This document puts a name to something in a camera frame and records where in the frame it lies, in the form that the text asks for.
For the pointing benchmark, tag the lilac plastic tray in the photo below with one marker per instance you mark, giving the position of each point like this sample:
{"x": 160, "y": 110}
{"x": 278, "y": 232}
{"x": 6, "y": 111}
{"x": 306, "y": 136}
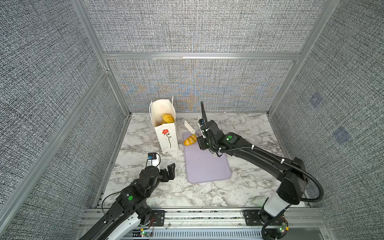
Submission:
{"x": 203, "y": 166}

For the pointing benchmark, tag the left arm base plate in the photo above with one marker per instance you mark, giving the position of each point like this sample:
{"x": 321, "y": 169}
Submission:
{"x": 156, "y": 219}

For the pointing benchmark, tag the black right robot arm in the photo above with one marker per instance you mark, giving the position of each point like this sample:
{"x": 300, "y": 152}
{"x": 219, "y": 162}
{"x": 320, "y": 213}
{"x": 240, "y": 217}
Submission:
{"x": 288, "y": 172}

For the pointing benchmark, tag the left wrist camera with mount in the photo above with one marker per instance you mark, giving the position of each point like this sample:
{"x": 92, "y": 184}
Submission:
{"x": 153, "y": 159}

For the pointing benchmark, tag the metal tongs with white tips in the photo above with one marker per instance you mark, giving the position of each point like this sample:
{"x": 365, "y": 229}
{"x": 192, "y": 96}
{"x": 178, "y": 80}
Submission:
{"x": 192, "y": 131}

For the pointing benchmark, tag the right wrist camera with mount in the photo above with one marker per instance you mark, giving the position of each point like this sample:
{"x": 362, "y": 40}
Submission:
{"x": 203, "y": 125}

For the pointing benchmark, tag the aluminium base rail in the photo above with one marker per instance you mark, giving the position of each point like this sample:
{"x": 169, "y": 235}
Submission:
{"x": 216, "y": 223}

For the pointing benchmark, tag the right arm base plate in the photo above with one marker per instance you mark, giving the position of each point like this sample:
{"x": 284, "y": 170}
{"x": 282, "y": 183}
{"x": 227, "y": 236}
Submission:
{"x": 260, "y": 217}

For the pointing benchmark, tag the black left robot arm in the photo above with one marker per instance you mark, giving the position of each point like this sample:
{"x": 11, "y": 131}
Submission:
{"x": 130, "y": 209}

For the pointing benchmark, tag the white paper bag with rose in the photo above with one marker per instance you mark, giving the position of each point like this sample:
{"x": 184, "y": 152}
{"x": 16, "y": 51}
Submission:
{"x": 166, "y": 132}

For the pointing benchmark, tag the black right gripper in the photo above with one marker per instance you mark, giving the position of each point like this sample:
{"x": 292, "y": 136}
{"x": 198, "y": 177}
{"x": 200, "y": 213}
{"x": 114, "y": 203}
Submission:
{"x": 200, "y": 141}

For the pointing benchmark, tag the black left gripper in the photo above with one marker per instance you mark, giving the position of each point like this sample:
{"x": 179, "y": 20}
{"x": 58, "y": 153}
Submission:
{"x": 171, "y": 172}

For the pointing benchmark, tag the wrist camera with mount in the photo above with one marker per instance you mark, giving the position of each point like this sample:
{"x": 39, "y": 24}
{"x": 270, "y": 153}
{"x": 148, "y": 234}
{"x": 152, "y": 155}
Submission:
{"x": 203, "y": 125}
{"x": 153, "y": 159}

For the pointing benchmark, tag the small croissant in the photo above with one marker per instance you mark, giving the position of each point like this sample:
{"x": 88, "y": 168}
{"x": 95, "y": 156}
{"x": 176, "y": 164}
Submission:
{"x": 190, "y": 140}

